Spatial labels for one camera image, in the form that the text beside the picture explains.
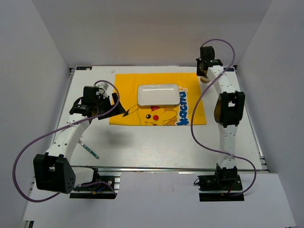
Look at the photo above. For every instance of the teal handled cutlery piece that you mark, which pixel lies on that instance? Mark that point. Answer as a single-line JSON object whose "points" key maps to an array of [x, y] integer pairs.
{"points": [[88, 149]]}

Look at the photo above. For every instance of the metal cup with paper sleeve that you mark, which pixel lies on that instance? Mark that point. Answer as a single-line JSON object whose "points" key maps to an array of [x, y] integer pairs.
{"points": [[204, 79]]}

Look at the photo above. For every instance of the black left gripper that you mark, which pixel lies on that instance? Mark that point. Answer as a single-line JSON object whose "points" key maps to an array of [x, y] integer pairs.
{"points": [[118, 110]]}

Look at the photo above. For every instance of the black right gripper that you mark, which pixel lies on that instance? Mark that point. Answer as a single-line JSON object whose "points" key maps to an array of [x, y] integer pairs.
{"points": [[199, 73]]}

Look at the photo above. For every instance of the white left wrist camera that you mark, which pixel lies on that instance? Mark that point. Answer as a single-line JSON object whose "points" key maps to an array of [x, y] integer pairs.
{"points": [[103, 86]]}

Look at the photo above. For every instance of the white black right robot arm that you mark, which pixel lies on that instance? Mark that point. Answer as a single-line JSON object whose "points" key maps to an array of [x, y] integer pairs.
{"points": [[229, 107]]}

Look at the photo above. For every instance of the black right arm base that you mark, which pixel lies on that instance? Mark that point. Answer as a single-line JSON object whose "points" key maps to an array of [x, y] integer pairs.
{"points": [[223, 186]]}

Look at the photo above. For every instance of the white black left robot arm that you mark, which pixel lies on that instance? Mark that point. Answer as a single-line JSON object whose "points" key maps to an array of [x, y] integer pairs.
{"points": [[53, 171]]}

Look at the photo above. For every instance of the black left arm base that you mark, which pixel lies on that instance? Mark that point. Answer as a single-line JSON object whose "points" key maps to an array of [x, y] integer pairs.
{"points": [[99, 191]]}

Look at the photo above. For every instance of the white rectangular plate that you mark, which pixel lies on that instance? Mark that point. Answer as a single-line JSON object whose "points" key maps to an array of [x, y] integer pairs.
{"points": [[161, 94]]}

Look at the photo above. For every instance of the aluminium table frame rail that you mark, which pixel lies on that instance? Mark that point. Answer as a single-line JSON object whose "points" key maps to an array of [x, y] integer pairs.
{"points": [[154, 148]]}

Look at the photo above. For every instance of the yellow Pikachu cloth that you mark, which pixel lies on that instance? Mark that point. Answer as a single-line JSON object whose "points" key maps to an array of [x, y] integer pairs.
{"points": [[156, 115]]}

